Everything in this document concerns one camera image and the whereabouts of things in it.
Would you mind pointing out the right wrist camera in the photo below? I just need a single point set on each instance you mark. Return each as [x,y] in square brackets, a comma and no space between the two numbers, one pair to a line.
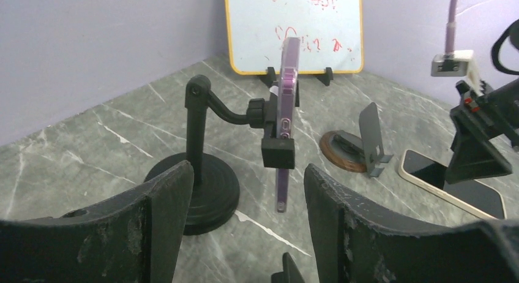
[461,63]

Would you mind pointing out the yellow framed whiteboard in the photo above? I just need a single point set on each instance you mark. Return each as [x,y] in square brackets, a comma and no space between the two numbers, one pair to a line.
[330,31]

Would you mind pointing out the white cased phone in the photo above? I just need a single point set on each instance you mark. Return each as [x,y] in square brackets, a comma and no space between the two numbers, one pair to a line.
[471,196]

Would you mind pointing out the purple phone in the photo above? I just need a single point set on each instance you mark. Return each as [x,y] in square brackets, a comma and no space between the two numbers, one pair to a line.
[286,101]

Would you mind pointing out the black round base phone stand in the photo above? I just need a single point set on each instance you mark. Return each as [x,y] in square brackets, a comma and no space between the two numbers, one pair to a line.
[216,189]

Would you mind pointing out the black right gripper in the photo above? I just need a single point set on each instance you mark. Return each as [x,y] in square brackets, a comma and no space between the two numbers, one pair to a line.
[477,120]

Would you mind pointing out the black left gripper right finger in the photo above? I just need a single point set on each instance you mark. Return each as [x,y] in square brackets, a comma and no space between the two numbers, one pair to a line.
[357,240]

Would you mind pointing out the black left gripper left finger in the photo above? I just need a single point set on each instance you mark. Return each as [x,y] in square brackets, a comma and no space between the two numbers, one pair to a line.
[133,236]

